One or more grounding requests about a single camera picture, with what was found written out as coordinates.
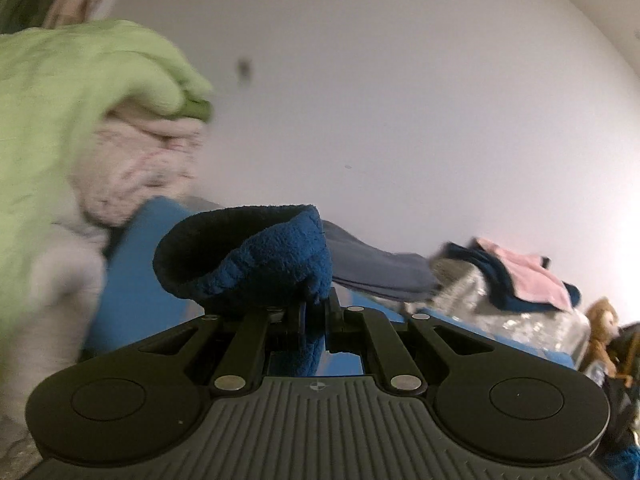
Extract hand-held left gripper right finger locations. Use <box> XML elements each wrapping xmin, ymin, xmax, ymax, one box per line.
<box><xmin>325</xmin><ymin>290</ymin><xmax>493</xmax><ymax>395</ymax></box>

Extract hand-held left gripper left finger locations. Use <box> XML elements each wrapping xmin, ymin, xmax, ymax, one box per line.
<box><xmin>140</xmin><ymin>300</ymin><xmax>307</xmax><ymax>393</ymax></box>

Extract blue fleece jacket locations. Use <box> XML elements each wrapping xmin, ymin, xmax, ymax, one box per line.
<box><xmin>152</xmin><ymin>204</ymin><xmax>333</xmax><ymax>378</ymax></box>

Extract grey folded clothes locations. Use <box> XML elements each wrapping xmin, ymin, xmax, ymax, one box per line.
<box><xmin>322</xmin><ymin>220</ymin><xmax>443</xmax><ymax>301</ymax></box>

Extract navy and pink clothes pile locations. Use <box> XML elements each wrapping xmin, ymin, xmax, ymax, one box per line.
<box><xmin>442</xmin><ymin>242</ymin><xmax>583</xmax><ymax>313</ymax></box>

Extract blue grey-striped pillow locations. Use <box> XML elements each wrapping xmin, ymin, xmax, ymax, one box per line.
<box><xmin>82</xmin><ymin>196</ymin><xmax>221</xmax><ymax>361</ymax></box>
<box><xmin>325</xmin><ymin>305</ymin><xmax>576</xmax><ymax>376</ymax></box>

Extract pale pink fluffy blanket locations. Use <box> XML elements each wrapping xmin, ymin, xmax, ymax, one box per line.
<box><xmin>10</xmin><ymin>115</ymin><xmax>208</xmax><ymax>411</ymax></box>

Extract brown teddy bear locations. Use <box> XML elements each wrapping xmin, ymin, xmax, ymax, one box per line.
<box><xmin>582</xmin><ymin>297</ymin><xmax>623</xmax><ymax>376</ymax></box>

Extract black bag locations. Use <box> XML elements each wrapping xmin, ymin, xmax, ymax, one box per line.
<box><xmin>597</xmin><ymin>322</ymin><xmax>640</xmax><ymax>456</ymax></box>

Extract green and pink blankets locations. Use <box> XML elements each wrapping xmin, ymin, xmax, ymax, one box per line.
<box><xmin>0</xmin><ymin>19</ymin><xmax>216</xmax><ymax>396</ymax></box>

